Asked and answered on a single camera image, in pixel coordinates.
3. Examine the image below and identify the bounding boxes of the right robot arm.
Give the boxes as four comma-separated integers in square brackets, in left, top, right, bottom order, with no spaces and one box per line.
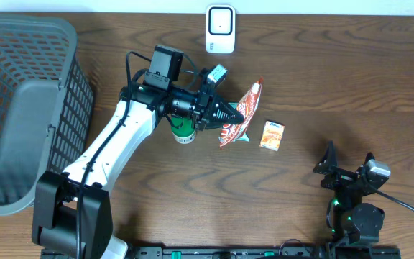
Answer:
[313,140,391,246]

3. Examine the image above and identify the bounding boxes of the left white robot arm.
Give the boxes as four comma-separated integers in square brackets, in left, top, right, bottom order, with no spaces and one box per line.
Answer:
[32,45,244,258]

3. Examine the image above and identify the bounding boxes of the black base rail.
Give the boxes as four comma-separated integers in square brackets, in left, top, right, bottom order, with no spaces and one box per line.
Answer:
[125,246,401,259]

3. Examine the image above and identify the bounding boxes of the teal snack packet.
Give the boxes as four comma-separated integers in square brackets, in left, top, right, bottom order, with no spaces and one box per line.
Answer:
[229,102,249,142]

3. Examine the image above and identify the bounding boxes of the orange small carton box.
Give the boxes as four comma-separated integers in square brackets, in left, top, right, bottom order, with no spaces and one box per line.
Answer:
[259,121,285,151]

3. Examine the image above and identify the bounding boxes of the grey plastic basket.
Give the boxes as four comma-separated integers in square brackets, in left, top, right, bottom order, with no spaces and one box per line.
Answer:
[0,14,94,216]

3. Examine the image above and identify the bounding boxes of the red orange snack bag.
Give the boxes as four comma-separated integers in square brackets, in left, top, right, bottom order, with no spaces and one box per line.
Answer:
[219,77,264,147]

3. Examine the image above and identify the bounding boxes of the green lid jar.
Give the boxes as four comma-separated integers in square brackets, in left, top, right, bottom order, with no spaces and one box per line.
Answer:
[171,117,196,144]

